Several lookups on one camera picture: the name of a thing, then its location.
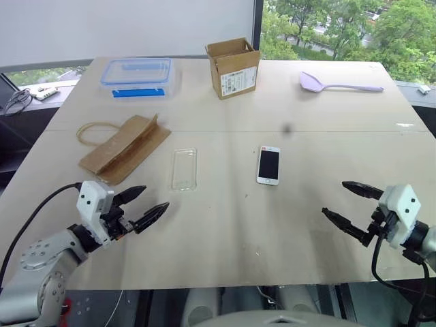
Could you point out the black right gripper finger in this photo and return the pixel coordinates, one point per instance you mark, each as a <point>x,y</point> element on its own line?
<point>363,190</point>
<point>344,226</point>

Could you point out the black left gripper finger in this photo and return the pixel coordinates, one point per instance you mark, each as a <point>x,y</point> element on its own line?
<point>152,216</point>
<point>131,195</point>

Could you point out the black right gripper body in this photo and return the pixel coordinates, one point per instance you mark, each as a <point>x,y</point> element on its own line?
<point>377,225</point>

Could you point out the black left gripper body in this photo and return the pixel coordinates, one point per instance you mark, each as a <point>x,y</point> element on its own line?
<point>114,221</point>

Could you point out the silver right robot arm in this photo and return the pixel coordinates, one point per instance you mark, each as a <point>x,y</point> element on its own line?
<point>422,242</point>

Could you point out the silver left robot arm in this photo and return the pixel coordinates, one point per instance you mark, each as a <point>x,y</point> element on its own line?
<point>41,259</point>

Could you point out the clear phone case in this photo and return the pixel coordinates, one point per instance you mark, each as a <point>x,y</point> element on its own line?
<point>184,169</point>

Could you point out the brown paper bag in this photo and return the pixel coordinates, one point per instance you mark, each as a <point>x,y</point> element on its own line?
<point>122,150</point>

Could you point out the white smartphone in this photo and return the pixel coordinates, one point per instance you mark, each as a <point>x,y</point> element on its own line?
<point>268,165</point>

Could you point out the lilac plastic rice spoon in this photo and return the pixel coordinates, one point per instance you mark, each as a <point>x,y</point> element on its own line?
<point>327,85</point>

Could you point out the grey rounded robot torso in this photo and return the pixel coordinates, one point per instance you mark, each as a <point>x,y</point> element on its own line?
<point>272,311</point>

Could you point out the clear blue-lidded plastic container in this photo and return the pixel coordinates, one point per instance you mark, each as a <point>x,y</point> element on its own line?
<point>138,79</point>

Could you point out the small white adapter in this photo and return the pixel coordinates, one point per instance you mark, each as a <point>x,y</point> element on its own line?
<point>423,89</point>

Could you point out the open cardboard box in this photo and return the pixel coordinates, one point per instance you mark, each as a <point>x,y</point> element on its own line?
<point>235,69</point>

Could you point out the white window roller blind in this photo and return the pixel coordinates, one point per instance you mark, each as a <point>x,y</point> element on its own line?
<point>126,29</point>

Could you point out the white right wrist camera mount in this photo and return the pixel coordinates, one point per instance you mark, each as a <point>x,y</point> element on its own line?
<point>401,207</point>

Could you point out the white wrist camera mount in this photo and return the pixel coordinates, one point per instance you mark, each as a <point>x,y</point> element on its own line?
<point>91,201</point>
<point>401,207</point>

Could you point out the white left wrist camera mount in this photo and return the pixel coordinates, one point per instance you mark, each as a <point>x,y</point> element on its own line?
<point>91,201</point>

